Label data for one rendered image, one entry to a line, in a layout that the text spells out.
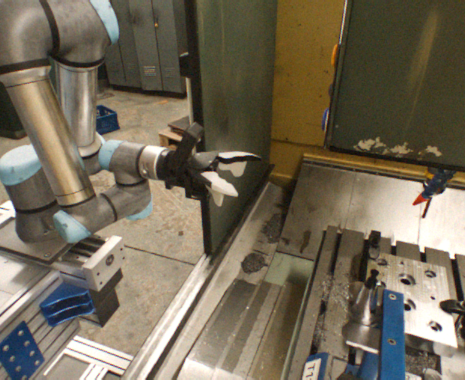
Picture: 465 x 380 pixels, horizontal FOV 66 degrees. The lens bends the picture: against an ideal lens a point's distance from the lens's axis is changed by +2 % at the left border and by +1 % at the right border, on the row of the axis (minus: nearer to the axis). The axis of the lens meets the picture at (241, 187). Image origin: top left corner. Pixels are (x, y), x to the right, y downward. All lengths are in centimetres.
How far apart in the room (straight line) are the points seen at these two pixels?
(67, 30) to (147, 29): 473
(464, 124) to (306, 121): 150
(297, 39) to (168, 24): 368
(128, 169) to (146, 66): 485
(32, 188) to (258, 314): 84
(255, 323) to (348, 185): 93
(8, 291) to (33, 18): 70
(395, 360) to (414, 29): 54
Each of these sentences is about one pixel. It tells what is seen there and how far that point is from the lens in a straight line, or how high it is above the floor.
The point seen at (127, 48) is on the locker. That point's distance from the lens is 581.
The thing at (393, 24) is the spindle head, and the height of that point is 176.
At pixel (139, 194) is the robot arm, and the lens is 86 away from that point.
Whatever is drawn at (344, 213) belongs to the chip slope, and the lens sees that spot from 184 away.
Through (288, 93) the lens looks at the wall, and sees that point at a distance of 188.
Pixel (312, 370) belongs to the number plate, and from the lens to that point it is 102.
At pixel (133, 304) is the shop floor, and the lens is 242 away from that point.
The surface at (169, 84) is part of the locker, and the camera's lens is 557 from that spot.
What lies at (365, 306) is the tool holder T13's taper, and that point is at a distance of 76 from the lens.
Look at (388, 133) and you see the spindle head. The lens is 45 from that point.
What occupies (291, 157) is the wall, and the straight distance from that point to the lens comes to 202.
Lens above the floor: 182
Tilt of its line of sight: 33 degrees down
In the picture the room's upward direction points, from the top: straight up
